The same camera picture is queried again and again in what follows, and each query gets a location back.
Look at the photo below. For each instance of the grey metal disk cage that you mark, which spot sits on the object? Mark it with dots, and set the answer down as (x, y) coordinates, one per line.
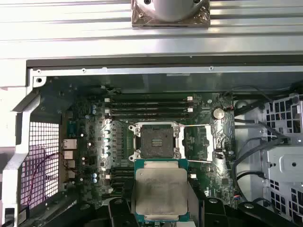
(284, 165)

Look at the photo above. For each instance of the round silver coin battery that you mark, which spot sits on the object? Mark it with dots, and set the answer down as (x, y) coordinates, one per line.
(218, 113)

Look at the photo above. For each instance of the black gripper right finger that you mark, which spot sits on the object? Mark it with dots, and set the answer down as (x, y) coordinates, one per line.
(214, 212)

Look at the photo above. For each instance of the green motherboard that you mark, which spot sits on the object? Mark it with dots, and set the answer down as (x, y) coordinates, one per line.
(201, 179)

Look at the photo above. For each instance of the silver port block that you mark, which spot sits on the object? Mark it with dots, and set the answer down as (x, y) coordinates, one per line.
(71, 174)
(69, 144)
(68, 155)

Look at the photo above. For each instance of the silver CPU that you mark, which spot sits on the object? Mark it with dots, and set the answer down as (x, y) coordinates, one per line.
(161, 189)

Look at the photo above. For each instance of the CPU socket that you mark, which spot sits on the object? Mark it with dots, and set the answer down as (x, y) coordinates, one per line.
(156, 142)

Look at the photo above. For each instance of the black open PC case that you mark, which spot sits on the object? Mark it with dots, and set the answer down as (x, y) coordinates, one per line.
(142, 62)

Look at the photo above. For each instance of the brown square base plate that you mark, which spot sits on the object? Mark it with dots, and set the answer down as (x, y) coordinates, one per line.
(142, 20)

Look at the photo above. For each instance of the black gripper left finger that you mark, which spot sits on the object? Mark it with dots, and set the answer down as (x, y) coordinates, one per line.
(119, 212)

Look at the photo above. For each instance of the thin metal locking lever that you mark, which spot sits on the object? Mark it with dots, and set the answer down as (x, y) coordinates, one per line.
(201, 161)
(196, 125)

